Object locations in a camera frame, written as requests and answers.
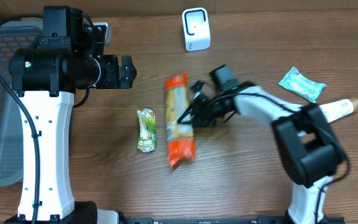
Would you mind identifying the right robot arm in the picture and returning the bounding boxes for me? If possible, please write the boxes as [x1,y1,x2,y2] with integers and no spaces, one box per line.
[178,65,350,223]

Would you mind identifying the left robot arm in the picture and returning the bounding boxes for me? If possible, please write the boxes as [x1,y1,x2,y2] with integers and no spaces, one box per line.
[9,6,137,223]

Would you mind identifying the white shampoo tube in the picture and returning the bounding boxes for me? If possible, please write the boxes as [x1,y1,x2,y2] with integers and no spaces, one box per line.
[319,98,358,123]

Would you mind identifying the white barcode scanner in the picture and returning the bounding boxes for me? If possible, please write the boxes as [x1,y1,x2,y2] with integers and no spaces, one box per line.
[181,7,211,52]

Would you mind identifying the teal wipes packet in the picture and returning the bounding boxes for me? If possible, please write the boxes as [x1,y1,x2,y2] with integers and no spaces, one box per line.
[278,67,326,103]

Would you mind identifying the green yellow snack packet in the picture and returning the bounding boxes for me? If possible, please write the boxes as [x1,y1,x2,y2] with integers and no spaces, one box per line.
[137,108,157,153]

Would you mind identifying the grey plastic shopping basket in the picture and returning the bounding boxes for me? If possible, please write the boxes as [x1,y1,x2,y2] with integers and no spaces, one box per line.
[0,21,42,187]

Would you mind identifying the orange spaghetti package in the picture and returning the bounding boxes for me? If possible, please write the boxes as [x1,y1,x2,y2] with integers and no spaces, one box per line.
[165,72,195,168]

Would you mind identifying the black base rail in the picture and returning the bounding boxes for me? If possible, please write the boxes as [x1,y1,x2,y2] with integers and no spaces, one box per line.
[116,214,346,224]

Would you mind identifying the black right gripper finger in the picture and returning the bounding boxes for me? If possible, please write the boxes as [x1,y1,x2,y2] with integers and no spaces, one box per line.
[177,101,203,124]
[190,80,208,100]

